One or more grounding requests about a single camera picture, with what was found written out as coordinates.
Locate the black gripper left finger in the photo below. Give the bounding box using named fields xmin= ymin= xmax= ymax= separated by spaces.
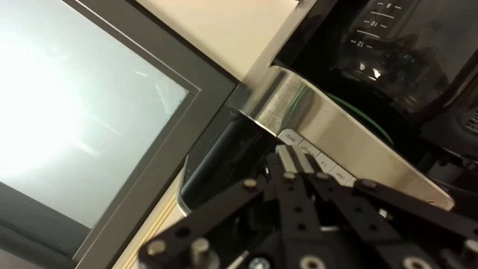
xmin=269 ymin=144 xmax=326 ymax=269

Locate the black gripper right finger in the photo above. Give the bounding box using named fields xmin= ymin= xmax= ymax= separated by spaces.
xmin=293 ymin=146 xmax=438 ymax=269

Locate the black silver coffeemaker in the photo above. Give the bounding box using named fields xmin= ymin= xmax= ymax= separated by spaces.
xmin=180 ymin=0 xmax=477 ymax=216

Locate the glass coffee carafe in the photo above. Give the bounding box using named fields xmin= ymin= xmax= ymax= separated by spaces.
xmin=332 ymin=0 xmax=478 ymax=122

